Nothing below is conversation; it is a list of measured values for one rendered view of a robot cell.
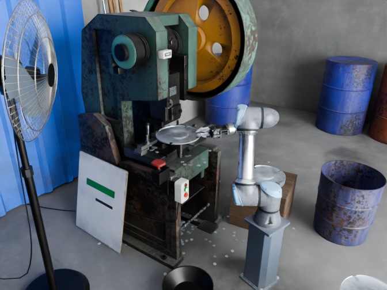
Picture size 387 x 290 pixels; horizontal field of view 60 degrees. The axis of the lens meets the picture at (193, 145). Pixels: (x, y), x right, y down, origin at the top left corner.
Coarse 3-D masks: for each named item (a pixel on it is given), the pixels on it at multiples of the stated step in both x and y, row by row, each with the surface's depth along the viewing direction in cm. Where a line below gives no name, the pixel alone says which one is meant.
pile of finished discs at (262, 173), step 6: (258, 168) 258; (264, 168) 258; (270, 168) 258; (276, 168) 257; (258, 174) 248; (264, 174) 248; (270, 174) 248; (276, 174) 249; (282, 174) 250; (258, 180) 242; (264, 180) 242; (270, 180) 242; (276, 180) 242; (282, 180) 242
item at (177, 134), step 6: (174, 126) 227; (180, 126) 227; (162, 132) 218; (168, 132) 218; (174, 132) 216; (180, 132) 216; (186, 132) 216; (192, 132) 218; (198, 132) 218; (162, 138) 210; (168, 138) 210; (174, 138) 210; (180, 138) 209; (186, 138) 210; (192, 138) 210; (198, 138) 208
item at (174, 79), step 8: (176, 72) 204; (176, 80) 206; (176, 88) 208; (176, 96) 210; (152, 104) 209; (176, 104) 210; (152, 112) 211; (160, 112) 207; (168, 112) 207; (176, 112) 209
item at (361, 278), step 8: (344, 280) 168; (352, 280) 168; (360, 280) 168; (368, 280) 168; (376, 280) 168; (344, 288) 163; (352, 288) 163; (360, 288) 163; (368, 288) 163; (376, 288) 164; (384, 288) 164
